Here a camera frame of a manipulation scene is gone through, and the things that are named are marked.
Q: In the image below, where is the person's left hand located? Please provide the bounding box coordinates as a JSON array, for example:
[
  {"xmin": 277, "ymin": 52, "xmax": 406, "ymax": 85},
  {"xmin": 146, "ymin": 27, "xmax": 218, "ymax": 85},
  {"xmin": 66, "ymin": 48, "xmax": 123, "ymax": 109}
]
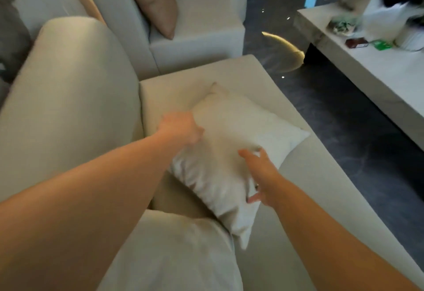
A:
[{"xmin": 156, "ymin": 111, "xmax": 205, "ymax": 146}]

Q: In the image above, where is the person's right hand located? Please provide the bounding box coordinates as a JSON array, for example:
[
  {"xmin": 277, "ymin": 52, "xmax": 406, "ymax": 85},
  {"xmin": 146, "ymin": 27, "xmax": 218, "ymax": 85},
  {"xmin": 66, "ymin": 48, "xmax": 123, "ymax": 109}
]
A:
[{"xmin": 238, "ymin": 147, "xmax": 284, "ymax": 209}]

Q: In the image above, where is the white square throw pillow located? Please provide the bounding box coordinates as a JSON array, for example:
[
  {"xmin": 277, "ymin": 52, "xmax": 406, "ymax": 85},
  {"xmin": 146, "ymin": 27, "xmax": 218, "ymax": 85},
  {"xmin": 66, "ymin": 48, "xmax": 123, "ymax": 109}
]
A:
[{"xmin": 168, "ymin": 82, "xmax": 311, "ymax": 251}]

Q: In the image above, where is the person's left forearm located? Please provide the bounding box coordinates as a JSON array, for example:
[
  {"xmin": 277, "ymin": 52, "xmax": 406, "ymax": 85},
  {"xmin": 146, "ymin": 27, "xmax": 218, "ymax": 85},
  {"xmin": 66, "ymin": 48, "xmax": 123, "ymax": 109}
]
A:
[{"xmin": 0, "ymin": 127, "xmax": 186, "ymax": 291}]

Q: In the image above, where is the person's right forearm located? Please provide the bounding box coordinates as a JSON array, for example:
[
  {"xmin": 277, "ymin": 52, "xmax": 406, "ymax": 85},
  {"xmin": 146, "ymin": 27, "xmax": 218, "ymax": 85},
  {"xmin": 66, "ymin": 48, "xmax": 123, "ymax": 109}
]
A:
[{"xmin": 265, "ymin": 172, "xmax": 422, "ymax": 291}]

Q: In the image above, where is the beige fabric armchair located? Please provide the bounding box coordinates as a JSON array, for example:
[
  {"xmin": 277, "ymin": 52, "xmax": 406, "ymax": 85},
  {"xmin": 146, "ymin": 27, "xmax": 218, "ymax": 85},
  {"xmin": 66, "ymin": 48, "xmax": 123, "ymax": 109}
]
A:
[{"xmin": 84, "ymin": 0, "xmax": 249, "ymax": 80}]

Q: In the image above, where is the beige fabric cushion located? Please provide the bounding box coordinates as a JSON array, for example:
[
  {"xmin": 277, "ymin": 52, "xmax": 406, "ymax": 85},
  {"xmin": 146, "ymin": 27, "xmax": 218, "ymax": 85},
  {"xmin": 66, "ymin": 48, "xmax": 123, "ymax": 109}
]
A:
[{"xmin": 95, "ymin": 209, "xmax": 244, "ymax": 291}]

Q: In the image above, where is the beige fabric sofa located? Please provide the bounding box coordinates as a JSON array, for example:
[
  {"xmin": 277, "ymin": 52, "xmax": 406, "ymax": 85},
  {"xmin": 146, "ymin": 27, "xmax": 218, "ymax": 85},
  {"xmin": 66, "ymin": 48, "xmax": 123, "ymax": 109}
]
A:
[{"xmin": 0, "ymin": 16, "xmax": 424, "ymax": 291}]

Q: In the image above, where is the white marble coffee table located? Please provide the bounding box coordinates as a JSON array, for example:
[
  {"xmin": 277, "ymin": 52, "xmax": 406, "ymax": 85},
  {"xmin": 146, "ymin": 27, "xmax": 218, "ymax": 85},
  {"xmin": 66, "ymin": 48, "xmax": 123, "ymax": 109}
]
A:
[{"xmin": 293, "ymin": 2, "xmax": 424, "ymax": 152}]

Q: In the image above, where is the dark red small box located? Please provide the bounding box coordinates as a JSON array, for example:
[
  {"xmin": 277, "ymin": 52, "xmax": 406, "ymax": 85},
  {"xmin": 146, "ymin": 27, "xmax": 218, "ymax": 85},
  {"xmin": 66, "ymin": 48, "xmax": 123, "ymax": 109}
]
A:
[{"xmin": 345, "ymin": 37, "xmax": 369, "ymax": 49}]

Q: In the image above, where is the glass dish with green contents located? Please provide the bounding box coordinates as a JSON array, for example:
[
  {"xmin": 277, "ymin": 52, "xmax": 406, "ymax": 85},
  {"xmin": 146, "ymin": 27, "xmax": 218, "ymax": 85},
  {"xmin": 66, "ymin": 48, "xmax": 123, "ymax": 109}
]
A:
[{"xmin": 326, "ymin": 14, "xmax": 359, "ymax": 37}]

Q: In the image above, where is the green small packet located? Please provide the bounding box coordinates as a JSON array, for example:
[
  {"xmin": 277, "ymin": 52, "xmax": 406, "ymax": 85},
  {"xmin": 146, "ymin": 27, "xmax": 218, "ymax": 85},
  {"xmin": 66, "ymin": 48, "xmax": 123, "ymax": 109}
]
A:
[{"xmin": 370, "ymin": 39, "xmax": 393, "ymax": 50}]

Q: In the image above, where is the white crumpled bag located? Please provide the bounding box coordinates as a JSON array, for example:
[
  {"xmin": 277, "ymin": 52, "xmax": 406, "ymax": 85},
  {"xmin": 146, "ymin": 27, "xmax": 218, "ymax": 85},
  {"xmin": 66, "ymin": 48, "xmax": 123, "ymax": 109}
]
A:
[{"xmin": 360, "ymin": 0, "xmax": 412, "ymax": 42}]

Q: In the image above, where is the white round pot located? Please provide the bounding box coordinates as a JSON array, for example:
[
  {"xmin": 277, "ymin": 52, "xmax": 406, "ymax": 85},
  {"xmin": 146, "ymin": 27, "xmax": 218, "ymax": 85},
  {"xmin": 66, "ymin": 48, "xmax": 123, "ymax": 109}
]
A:
[{"xmin": 394, "ymin": 24, "xmax": 424, "ymax": 52}]

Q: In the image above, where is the dark leafy plant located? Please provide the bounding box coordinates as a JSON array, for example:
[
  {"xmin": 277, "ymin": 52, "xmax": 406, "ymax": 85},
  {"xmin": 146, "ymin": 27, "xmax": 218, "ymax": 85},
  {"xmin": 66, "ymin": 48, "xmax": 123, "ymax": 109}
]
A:
[{"xmin": 0, "ymin": 0, "xmax": 44, "ymax": 84}]

